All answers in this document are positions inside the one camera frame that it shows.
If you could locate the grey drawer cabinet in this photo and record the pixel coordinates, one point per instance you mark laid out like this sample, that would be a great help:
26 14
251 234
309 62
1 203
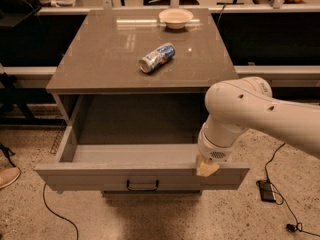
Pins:
103 59

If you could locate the blue white soda can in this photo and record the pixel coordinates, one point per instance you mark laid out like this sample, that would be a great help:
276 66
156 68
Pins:
157 58

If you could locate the black power adapter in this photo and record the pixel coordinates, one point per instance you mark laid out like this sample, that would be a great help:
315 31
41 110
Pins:
266 191

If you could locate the grey top drawer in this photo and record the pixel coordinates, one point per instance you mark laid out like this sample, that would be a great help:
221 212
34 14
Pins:
134 144

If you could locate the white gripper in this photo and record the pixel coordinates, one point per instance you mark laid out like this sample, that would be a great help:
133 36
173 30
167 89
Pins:
213 151

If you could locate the tan shoe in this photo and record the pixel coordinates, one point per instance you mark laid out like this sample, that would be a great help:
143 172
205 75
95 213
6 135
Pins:
8 176

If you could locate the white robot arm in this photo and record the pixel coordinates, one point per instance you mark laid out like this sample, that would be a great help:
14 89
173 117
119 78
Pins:
235 106

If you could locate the black office chair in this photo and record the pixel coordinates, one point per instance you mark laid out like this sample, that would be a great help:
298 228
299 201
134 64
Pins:
13 12

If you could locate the black tripod leg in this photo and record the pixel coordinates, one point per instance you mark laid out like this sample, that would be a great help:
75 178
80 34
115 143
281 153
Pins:
8 153

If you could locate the white bowl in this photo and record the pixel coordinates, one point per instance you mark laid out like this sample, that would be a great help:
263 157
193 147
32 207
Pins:
175 18

